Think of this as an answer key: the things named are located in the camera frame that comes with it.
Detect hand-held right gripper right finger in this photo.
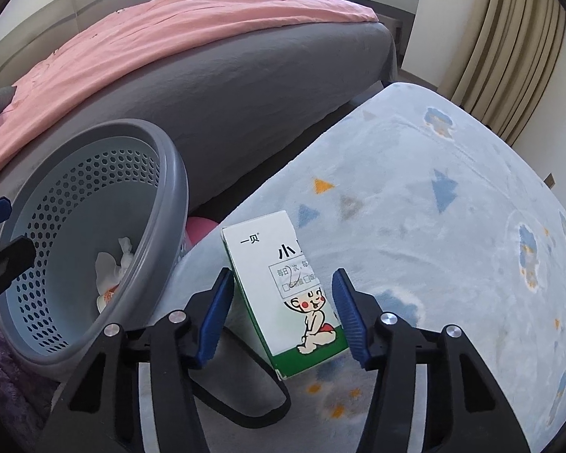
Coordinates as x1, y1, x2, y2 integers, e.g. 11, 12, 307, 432
331, 269, 531, 453

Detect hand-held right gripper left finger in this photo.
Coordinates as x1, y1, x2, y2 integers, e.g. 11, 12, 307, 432
38, 268, 235, 453

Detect green and white box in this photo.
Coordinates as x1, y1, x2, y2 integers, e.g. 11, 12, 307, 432
221, 211, 351, 381

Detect white tissue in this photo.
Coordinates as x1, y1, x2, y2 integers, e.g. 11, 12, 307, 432
95, 251, 123, 293

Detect grey perforated plastic basket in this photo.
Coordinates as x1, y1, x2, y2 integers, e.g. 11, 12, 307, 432
0, 119, 189, 381

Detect magenta ball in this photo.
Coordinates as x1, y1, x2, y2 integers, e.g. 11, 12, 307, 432
185, 217, 218, 248

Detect purple fluffy rug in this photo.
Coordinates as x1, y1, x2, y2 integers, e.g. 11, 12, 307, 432
0, 321, 57, 439

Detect grey bed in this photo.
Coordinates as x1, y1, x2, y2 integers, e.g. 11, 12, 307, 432
0, 19, 399, 218

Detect beige curtain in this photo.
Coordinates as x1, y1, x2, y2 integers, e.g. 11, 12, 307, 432
436, 0, 566, 147

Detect black strap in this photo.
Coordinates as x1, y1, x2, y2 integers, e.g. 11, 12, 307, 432
189, 330, 291, 428

